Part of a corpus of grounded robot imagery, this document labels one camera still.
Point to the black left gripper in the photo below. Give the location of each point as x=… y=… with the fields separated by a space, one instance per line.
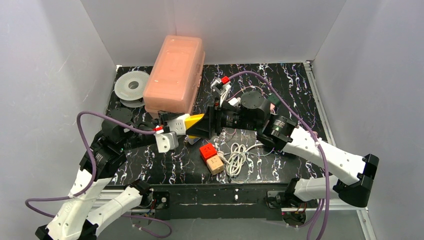
x=162 y=117

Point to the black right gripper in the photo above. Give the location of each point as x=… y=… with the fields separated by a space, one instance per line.
x=212 y=120

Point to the yellow cube socket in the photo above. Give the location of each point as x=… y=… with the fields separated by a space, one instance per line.
x=192 y=119

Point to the red cube socket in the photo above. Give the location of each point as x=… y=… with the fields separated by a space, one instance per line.
x=207 y=151

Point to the pink plastic storage box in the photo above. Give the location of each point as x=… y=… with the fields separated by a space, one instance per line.
x=175 y=77

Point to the tan cube socket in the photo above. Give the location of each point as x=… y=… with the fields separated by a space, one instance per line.
x=215 y=165

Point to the white cube socket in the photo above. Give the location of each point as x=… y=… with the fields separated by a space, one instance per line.
x=178 y=125

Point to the white power strip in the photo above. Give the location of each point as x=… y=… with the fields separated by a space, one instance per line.
x=191 y=139

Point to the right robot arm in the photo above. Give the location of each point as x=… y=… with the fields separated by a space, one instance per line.
x=351 y=176

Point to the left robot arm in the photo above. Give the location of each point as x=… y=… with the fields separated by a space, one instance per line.
x=76 y=218

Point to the dark green cube socket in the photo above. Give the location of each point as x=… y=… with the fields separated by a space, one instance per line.
x=275 y=99

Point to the grey filament spool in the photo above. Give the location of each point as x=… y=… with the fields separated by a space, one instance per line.
x=129 y=88

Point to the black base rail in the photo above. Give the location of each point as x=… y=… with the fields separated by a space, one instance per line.
x=220 y=201

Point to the aluminium frame rail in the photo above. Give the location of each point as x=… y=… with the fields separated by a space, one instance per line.
x=337 y=205

